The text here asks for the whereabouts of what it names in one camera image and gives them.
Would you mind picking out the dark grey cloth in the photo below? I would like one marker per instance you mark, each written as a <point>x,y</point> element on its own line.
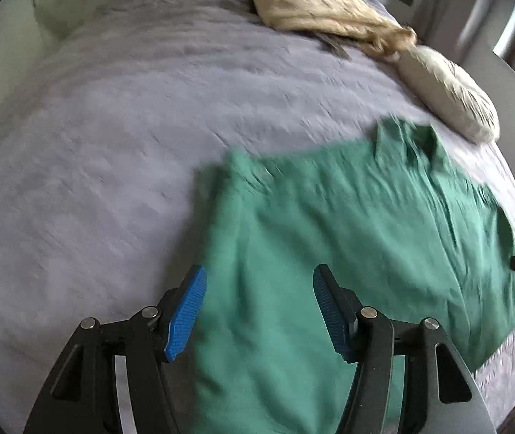
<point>336,45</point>

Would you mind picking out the round pale patterned object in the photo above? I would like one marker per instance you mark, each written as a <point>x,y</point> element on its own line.
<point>72,0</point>

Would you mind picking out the green short-sleeved work shirt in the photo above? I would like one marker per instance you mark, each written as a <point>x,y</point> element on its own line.
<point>329,217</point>

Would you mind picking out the round cream pleated pillow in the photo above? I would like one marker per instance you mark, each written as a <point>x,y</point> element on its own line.
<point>451,95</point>

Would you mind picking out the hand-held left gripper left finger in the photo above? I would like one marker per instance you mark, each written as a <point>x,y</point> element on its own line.
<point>187,312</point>

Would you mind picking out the lavender bed cover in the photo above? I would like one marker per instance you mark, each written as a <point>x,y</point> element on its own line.
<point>126,144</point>

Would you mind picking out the beige striped cloth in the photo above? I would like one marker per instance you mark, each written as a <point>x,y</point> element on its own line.
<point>311,9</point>

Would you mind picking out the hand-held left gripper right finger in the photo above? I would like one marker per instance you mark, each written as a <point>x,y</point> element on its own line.
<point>332,316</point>

